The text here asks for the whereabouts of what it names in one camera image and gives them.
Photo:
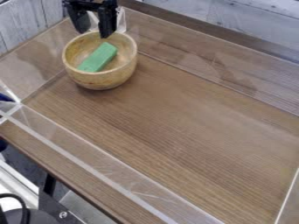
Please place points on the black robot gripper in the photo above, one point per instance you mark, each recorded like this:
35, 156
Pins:
77, 10

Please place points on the green rectangular block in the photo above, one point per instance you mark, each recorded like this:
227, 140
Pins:
100, 57

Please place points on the brown wooden bowl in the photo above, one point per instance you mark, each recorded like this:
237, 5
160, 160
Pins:
119, 69

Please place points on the blue object at left edge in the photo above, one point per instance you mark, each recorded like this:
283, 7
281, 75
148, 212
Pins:
5, 98

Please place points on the black table leg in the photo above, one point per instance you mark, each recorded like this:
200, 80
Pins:
49, 184

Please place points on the clear acrylic enclosure wall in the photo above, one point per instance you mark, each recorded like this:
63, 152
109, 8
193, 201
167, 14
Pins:
192, 144

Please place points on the grey metal base plate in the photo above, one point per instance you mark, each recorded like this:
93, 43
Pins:
56, 210

